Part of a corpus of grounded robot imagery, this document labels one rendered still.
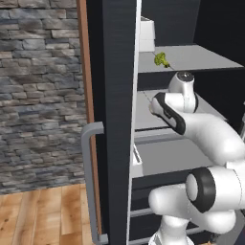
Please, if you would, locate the black fridge door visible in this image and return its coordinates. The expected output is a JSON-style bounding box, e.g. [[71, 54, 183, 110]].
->
[[85, 0, 144, 245]]

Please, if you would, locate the green broccoli floret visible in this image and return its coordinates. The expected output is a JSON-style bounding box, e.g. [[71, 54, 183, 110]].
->
[[154, 52, 171, 69]]

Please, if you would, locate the black open fridge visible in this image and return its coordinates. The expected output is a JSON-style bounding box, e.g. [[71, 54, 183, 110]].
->
[[128, 0, 245, 245]]

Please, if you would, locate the brown wooden cabinet panel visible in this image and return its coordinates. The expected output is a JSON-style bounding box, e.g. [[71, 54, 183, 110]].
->
[[76, 0, 103, 235]]

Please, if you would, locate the white carton box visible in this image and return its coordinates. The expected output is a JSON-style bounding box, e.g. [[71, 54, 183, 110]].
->
[[140, 16, 156, 54]]

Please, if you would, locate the grey fridge door handle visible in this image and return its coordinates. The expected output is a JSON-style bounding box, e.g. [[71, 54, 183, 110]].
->
[[80, 121, 109, 245]]

